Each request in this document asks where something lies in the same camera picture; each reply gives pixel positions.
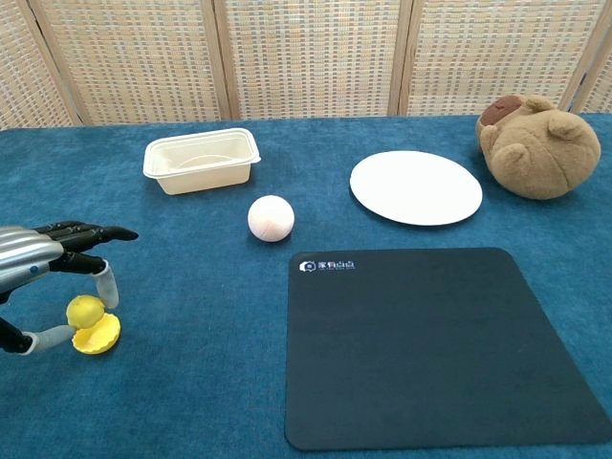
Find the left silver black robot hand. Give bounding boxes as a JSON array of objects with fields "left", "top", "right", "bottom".
[{"left": 0, "top": 220, "right": 140, "bottom": 357}]

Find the yellow fluted cup mold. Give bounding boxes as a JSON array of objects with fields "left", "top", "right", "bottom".
[{"left": 72, "top": 313, "right": 122, "bottom": 356}]

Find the brown capybara plush toy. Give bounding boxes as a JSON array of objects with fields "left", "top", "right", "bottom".
[{"left": 475, "top": 94, "right": 601, "bottom": 201}]

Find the beige rectangular plastic container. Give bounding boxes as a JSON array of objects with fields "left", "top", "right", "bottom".
[{"left": 142, "top": 127, "right": 263, "bottom": 196}]

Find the teal tablecloth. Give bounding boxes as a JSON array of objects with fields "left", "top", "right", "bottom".
[{"left": 0, "top": 112, "right": 612, "bottom": 459}]

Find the pale pink ball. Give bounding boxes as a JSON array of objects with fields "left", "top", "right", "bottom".
[{"left": 247, "top": 195, "right": 295, "bottom": 243}]

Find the woven folding screen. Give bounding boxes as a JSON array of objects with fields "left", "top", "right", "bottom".
[{"left": 0, "top": 0, "right": 612, "bottom": 129}]

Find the white round paper plate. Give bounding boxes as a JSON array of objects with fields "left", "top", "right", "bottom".
[{"left": 349, "top": 150, "right": 484, "bottom": 227}]

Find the black square mat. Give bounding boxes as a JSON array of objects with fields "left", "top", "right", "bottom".
[{"left": 284, "top": 247, "right": 612, "bottom": 451}]

